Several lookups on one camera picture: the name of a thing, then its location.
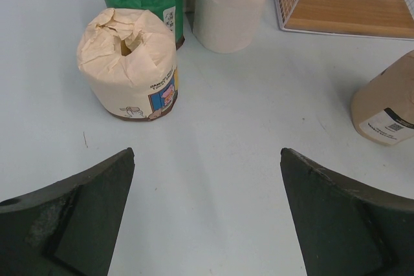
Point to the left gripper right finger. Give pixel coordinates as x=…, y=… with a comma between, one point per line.
x=345, y=227

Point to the cream cartoon roll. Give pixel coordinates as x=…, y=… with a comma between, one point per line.
x=129, y=59

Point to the white wire wooden shelf rack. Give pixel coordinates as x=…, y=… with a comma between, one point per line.
x=367, y=18

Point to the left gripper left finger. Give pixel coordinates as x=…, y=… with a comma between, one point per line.
x=69, y=227

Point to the brown wrapped paper roll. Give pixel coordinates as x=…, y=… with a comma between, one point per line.
x=382, y=110

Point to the unwrapped white paper roll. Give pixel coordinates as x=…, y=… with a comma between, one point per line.
x=226, y=26

